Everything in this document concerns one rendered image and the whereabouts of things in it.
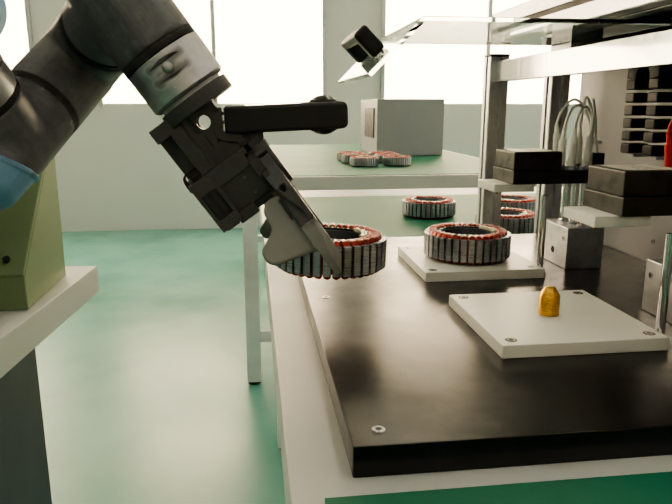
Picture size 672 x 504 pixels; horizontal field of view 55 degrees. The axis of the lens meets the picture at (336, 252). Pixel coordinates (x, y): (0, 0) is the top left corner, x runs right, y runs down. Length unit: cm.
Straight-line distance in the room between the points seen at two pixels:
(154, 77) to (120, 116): 478
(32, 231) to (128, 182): 457
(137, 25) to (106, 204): 488
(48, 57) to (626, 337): 57
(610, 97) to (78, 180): 479
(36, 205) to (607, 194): 64
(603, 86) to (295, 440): 77
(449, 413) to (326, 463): 9
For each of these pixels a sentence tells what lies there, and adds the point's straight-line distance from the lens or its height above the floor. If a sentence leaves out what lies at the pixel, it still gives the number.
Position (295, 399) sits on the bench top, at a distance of 53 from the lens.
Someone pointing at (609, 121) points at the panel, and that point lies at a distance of 105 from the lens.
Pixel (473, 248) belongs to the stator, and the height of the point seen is 81.
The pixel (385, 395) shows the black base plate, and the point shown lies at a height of 77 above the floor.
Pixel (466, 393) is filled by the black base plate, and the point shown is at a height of 77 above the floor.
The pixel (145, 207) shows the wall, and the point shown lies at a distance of 540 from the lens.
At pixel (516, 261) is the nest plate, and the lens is 85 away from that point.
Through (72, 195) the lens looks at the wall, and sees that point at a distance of 551.
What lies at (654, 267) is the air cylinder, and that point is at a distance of 72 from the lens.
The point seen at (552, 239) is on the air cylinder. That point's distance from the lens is 91.
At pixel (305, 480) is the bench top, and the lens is 43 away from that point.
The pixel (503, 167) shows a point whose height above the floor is 90.
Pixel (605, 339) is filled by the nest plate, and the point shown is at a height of 78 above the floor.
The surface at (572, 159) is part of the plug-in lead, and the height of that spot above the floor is 91.
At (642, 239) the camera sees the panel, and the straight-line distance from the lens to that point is 97.
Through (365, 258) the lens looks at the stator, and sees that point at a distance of 60.
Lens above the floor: 98
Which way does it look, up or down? 13 degrees down
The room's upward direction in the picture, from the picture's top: straight up
